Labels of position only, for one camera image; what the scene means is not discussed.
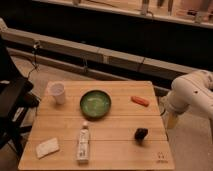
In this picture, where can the beige gripper end piece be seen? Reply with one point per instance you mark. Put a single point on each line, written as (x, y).
(172, 120)

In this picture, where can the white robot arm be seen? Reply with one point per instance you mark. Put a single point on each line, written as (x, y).
(194, 89)

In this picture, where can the black eraser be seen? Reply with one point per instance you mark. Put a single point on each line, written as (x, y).
(141, 133)

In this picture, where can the orange carrot toy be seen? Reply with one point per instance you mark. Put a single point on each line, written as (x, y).
(140, 101)

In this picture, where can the green bowl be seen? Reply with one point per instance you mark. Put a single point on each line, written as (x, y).
(95, 104)

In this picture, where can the white glue tube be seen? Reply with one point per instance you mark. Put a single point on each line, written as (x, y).
(83, 144)

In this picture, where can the white paper cup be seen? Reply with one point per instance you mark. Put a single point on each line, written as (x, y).
(57, 91)

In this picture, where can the white folded cloth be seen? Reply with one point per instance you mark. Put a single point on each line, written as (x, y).
(47, 147)

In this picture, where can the black chair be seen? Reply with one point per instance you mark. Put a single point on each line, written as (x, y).
(15, 100)

